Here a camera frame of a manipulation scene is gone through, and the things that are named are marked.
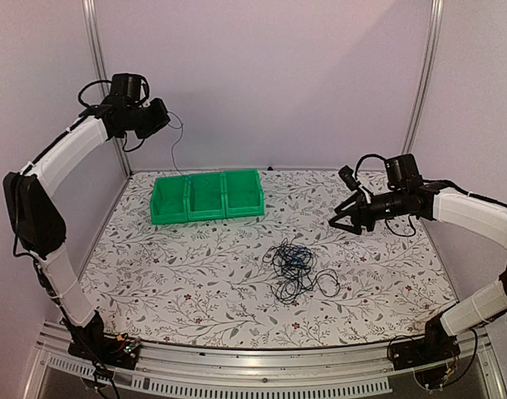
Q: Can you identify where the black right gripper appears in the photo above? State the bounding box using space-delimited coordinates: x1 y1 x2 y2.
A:
329 189 406 235

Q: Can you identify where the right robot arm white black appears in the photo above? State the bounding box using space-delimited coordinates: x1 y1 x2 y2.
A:
328 154 507 362

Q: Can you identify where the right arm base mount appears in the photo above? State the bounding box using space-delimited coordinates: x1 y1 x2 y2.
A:
386 314 460 390

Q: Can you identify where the green three-compartment plastic bin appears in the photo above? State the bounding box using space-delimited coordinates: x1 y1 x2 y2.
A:
150 170 264 225

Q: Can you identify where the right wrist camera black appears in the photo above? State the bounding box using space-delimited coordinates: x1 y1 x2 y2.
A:
338 165 359 191

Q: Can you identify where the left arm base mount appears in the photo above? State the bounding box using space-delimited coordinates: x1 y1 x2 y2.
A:
62 313 140 370

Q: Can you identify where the blue cable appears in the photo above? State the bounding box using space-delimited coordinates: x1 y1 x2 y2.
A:
278 244 315 278

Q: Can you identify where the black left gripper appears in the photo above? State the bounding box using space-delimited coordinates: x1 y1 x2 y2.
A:
123 96 170 139

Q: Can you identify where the left aluminium frame post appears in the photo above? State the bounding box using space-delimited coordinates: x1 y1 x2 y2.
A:
81 0 132 178

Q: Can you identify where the front aluminium rail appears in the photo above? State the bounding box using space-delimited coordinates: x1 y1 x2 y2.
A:
24 322 507 398

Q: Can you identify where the tangled black cable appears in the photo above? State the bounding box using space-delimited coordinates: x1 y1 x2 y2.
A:
261 237 342 307

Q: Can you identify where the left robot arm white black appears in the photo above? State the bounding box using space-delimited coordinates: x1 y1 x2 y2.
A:
2 73 170 361

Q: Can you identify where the thin dark cable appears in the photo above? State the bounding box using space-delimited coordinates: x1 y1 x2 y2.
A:
166 111 215 188

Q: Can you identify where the floral patterned table mat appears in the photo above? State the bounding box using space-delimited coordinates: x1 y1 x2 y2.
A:
81 170 455 348

